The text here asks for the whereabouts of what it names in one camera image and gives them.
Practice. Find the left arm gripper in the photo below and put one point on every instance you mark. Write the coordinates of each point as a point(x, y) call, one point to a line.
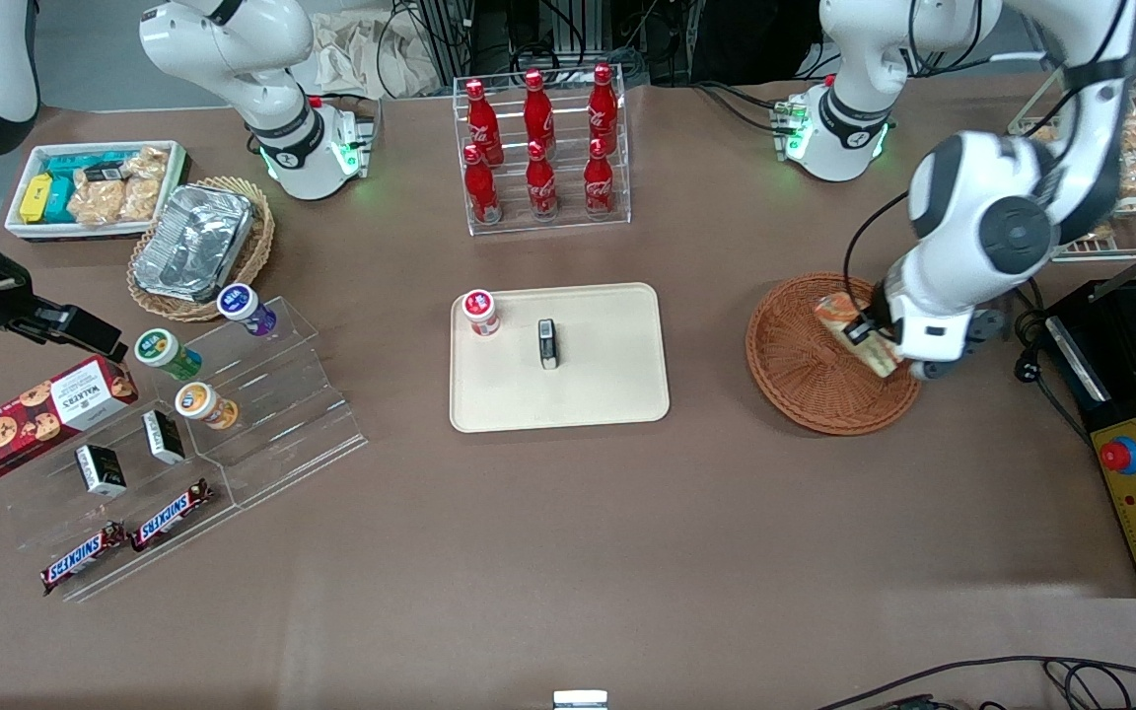
point(870, 325)

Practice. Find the triangular sandwich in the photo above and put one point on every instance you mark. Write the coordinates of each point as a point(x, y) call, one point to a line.
point(836, 311)

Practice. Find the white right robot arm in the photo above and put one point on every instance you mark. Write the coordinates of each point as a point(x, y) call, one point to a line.
point(282, 148)

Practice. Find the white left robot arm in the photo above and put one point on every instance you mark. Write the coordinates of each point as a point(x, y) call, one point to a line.
point(982, 197)

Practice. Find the brown round wicker basket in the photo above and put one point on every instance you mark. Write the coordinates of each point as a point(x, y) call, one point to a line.
point(805, 394)

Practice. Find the aluminium foil tray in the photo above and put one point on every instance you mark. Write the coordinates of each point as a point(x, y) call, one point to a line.
point(193, 242)

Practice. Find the light oval wicker basket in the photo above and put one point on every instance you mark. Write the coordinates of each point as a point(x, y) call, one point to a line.
point(257, 247)

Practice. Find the beige plastic tray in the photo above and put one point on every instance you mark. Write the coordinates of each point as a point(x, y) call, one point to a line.
point(598, 394)

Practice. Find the red Walkers cookie box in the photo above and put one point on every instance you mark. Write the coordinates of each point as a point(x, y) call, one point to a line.
point(35, 419)

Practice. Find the white plastic bin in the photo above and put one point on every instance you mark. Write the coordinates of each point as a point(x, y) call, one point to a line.
point(26, 231)

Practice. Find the green lid cup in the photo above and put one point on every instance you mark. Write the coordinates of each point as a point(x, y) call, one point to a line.
point(162, 350)

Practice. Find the teal short box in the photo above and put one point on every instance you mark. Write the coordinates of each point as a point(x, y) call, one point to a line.
point(59, 205)

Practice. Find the yellow small box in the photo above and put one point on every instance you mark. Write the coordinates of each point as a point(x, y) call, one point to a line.
point(35, 199)

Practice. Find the clear bag of snacks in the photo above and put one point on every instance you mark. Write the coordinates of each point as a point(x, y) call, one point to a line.
point(146, 182)
point(98, 202)

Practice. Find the small black carton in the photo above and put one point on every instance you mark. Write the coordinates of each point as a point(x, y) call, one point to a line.
point(101, 471)
point(164, 437)

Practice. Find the teal long box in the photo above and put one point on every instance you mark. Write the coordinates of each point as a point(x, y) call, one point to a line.
point(75, 163)

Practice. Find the orange lid cup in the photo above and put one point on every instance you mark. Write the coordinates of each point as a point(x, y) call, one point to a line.
point(201, 402)

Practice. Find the purple lid cup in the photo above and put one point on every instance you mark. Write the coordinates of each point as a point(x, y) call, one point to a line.
point(241, 304)

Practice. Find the Snickers bar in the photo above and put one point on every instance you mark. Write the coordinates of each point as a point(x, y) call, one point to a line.
point(172, 515)
point(83, 557)

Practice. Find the black machine with yellow panel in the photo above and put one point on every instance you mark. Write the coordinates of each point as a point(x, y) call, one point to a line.
point(1120, 375)

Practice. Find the clear acrylic stepped display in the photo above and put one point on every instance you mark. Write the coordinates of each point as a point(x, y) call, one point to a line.
point(292, 434)

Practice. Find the red emergency stop button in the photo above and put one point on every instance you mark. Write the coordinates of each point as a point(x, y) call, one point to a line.
point(1120, 456)

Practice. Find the red cola bottle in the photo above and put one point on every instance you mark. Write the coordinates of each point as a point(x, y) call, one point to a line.
point(481, 123)
point(538, 113)
point(540, 185)
point(603, 108)
point(599, 182)
point(480, 192)

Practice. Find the clear acrylic bottle rack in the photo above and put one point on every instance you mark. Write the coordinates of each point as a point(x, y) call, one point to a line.
point(568, 225)

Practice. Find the small black silver box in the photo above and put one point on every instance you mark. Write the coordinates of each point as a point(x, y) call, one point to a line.
point(548, 345)

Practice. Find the red lid yogurt cup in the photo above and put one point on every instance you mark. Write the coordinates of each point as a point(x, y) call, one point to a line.
point(480, 311)

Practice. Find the crumpled brown paper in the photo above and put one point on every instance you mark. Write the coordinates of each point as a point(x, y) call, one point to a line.
point(351, 59)

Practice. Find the dark background equipment rack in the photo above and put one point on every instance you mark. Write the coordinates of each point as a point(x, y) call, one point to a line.
point(529, 35)

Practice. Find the white small device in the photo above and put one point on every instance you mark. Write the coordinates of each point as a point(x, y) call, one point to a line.
point(580, 700)

